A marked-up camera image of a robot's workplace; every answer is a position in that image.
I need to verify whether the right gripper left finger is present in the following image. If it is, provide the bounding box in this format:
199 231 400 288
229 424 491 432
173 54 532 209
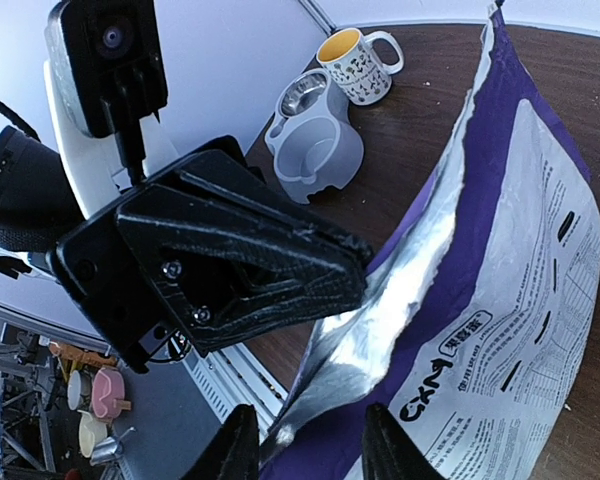
197 404 259 480

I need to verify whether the white cup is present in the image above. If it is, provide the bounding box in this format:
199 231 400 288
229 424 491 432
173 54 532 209
67 370 92 411

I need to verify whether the cream bowl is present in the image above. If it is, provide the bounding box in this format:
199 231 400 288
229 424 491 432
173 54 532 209
78 410 112 458

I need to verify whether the left aluminium frame post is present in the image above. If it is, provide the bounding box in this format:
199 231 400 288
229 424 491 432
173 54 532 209
298 0 337 36

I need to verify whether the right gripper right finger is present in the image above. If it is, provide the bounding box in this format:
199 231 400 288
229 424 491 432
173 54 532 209
362 403 443 480

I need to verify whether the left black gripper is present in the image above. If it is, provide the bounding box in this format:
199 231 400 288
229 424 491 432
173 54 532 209
49 135 373 374

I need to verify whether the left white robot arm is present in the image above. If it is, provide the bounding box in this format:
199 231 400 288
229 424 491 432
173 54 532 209
0 102 373 373

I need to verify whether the pink bowl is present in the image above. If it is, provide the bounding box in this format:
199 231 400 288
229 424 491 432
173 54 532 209
91 368 132 421

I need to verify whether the grey double pet feeder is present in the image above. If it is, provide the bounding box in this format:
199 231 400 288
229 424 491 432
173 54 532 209
265 68 364 205

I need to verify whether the purple pet food bag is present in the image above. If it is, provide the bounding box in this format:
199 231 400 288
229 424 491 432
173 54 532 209
260 4 600 479

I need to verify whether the patterned mug yellow inside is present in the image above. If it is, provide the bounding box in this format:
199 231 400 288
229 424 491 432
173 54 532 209
316 28 405 106

